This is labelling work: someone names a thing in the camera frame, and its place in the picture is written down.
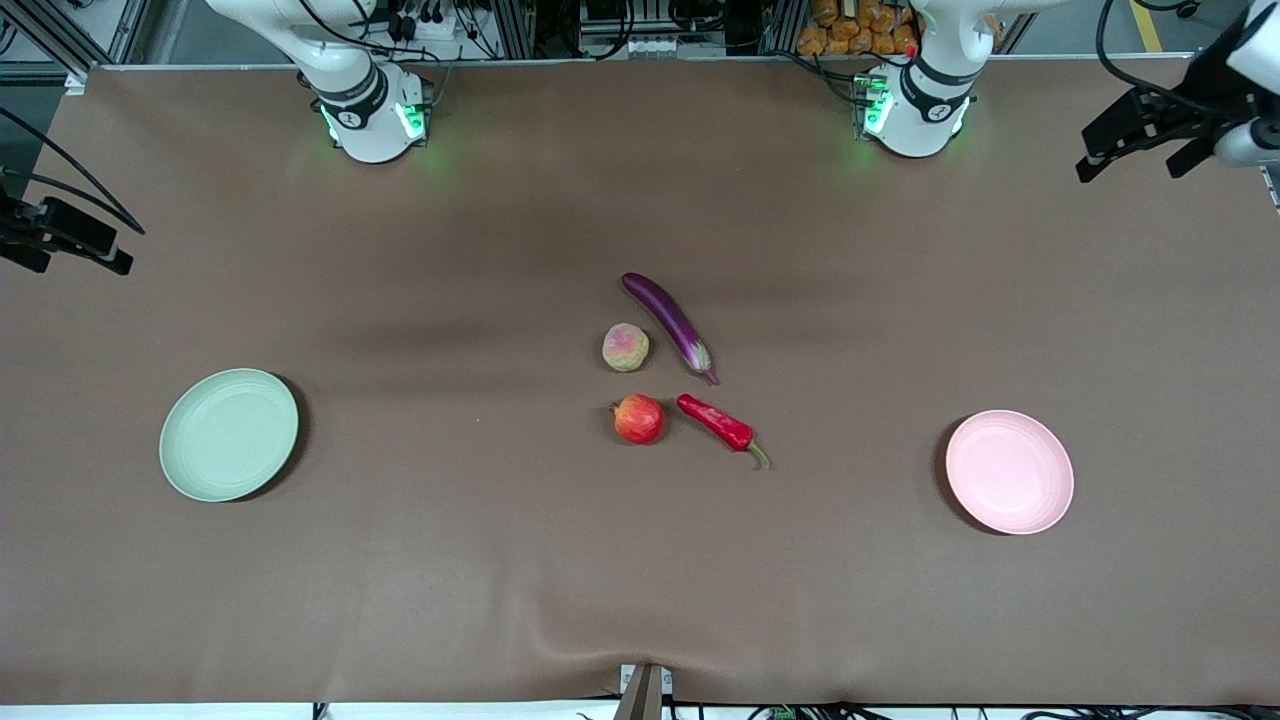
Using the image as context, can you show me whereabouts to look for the pink plate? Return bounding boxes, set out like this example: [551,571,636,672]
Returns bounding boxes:
[945,410,1075,536]

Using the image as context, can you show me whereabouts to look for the aluminium frame post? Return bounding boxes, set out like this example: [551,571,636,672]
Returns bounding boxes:
[760,0,807,55]
[495,0,538,59]

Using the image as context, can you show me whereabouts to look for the red chili pepper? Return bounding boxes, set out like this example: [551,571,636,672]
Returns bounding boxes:
[677,393,772,471]

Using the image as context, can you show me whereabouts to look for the pile of orange fruits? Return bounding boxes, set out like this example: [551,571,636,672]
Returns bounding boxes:
[797,0,1001,57]

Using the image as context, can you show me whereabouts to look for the green pink peach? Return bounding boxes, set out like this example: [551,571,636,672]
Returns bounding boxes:
[602,322,651,373]

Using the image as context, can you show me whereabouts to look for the red pomegranate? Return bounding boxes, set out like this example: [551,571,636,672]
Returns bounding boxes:
[611,393,667,446]

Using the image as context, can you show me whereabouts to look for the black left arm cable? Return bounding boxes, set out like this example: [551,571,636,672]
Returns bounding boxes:
[1095,0,1211,116]

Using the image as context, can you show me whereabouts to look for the light green plate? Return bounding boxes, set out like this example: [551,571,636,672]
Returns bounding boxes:
[159,368,300,503]

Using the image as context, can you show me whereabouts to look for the brown table cloth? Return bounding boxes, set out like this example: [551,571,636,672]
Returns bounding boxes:
[0,55,1280,706]

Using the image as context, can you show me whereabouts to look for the purple eggplant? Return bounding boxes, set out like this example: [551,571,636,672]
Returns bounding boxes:
[621,272,720,386]

